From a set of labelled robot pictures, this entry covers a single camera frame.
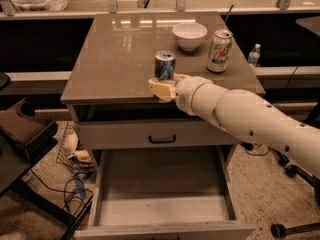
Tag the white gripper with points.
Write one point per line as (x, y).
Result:
(185, 91)

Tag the blue silver redbull can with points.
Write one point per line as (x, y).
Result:
(164, 65)

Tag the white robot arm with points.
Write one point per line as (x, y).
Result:
(244, 115)

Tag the white green soda can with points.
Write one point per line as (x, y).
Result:
(219, 51)

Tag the grey closed top drawer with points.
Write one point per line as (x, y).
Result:
(134, 133)

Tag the grey open middle drawer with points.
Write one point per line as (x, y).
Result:
(163, 194)

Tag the white ceramic bowl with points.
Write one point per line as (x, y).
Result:
(189, 36)

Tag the grey cabinet with glossy top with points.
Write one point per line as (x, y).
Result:
(109, 81)

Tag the clear plastic water bottle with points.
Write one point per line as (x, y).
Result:
(254, 55)

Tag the thin metal rod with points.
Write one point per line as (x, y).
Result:
(228, 13)

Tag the dark wooden chair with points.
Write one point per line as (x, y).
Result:
(31, 138)

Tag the black tripod legs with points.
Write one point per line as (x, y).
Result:
(279, 230)

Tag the black drawer handle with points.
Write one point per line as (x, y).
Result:
(162, 140)

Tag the black power adapter with cable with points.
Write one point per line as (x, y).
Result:
(255, 149)

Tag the wire mesh basket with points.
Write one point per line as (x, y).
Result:
(71, 154)

